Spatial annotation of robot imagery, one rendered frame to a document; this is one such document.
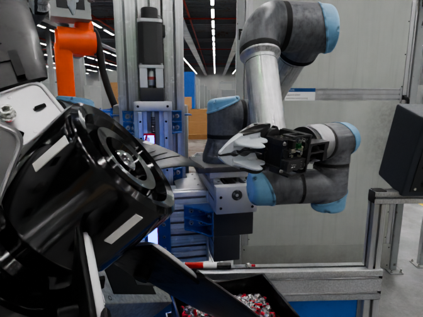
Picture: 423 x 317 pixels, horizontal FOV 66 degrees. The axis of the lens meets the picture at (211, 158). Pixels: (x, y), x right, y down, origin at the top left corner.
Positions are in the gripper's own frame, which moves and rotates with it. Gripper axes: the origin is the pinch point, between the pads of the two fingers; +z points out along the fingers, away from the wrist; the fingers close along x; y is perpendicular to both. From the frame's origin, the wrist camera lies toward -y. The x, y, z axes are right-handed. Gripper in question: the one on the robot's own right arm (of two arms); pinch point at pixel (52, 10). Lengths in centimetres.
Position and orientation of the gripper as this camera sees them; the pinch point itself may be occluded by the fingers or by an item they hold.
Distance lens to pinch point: 96.0
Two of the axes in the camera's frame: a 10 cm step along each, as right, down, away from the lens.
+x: -10.0, 0.1, -0.3
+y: -0.3, -1.9, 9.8
